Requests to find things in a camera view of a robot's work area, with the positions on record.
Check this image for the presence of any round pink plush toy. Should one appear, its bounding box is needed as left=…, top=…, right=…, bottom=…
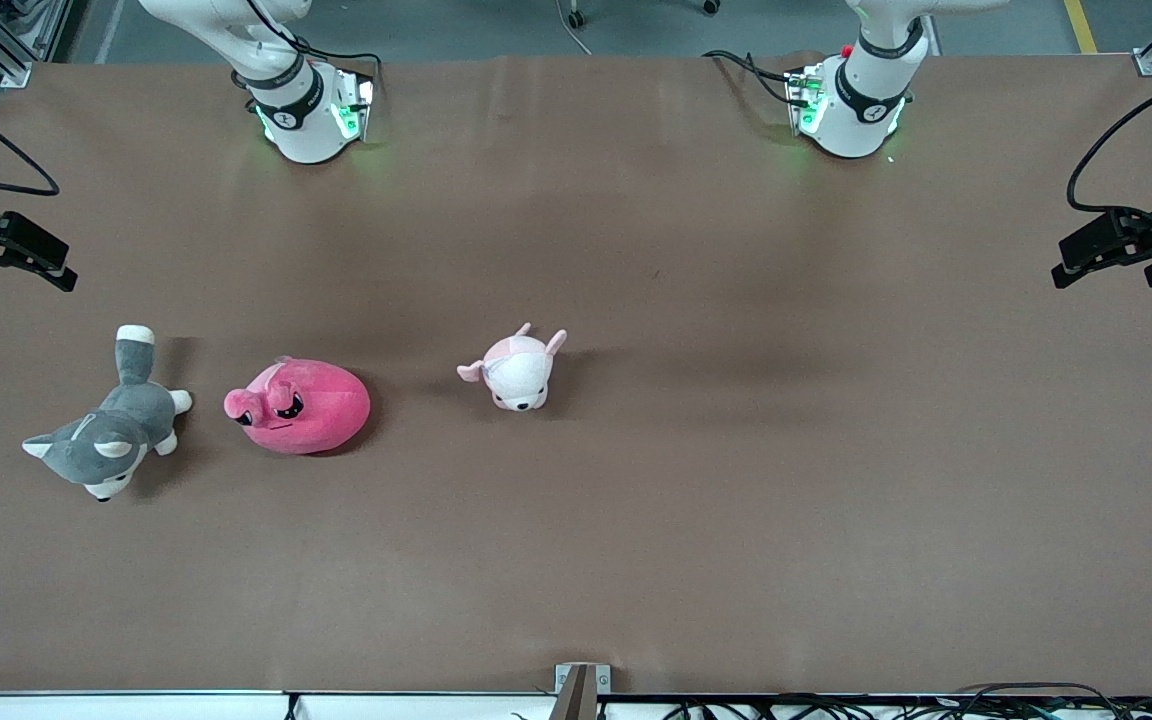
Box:
left=224, top=356, right=373, bottom=456

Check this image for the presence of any grey and white plush husky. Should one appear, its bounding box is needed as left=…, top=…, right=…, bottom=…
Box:
left=22, top=325, right=194, bottom=503

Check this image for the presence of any white and pink plush dog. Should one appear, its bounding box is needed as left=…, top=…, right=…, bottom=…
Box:
left=456, top=322, right=569, bottom=413

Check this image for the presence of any black left arm base cable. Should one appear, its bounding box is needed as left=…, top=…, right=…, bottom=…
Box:
left=703, top=50, right=807, bottom=106

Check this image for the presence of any tangle of black cables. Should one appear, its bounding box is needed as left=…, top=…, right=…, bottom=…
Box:
left=661, top=683, right=1152, bottom=720

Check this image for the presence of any grey floor cable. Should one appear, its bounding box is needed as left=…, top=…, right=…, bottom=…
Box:
left=556, top=0, right=593, bottom=57

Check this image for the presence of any small metal bracket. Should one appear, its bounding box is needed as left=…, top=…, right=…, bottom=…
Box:
left=554, top=663, right=612, bottom=695

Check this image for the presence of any grey camera pole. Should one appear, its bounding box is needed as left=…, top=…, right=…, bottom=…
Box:
left=548, top=668, right=599, bottom=720

